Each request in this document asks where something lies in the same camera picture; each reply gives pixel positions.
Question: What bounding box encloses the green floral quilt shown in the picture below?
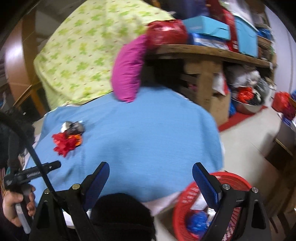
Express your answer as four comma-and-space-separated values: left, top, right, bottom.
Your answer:
34, 1, 172, 109

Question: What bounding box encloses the white paper ball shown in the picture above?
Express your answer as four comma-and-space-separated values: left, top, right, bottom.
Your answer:
60, 121, 71, 133

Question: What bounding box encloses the red floor mat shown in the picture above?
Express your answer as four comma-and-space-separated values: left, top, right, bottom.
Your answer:
218, 113, 256, 132

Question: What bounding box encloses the metal basin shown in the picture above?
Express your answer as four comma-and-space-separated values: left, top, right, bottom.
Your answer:
231, 98, 265, 115

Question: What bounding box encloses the red plastic bag on cabinet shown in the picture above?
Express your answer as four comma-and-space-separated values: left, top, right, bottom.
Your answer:
271, 91, 295, 113

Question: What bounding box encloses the wooden shelf table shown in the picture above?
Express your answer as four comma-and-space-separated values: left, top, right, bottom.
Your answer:
148, 44, 276, 111

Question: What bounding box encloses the cardboard box under table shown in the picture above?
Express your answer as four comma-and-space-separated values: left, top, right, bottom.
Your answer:
209, 93, 231, 126

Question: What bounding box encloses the red plastic mesh basket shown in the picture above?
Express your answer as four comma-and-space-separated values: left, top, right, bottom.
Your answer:
172, 172, 251, 240

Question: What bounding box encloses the light blue box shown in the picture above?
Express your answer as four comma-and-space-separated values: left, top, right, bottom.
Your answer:
182, 16, 231, 40

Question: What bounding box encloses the blue bed blanket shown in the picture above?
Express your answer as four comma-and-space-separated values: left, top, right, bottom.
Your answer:
35, 86, 223, 202

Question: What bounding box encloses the red wrapper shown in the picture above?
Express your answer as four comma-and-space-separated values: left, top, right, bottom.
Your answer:
52, 132, 82, 158

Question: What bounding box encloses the low dark cabinet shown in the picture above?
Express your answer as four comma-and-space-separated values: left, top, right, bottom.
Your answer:
265, 121, 295, 170

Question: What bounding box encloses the magenta pillow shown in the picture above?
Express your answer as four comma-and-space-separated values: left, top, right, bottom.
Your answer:
111, 35, 147, 103

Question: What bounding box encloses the red shiny bag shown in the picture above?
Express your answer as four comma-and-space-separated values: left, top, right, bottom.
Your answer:
146, 20, 188, 51

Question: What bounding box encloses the black cable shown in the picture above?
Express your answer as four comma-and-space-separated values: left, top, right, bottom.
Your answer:
0, 111, 58, 197

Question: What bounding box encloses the left hand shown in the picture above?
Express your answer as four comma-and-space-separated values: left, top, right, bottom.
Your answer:
3, 185, 36, 227

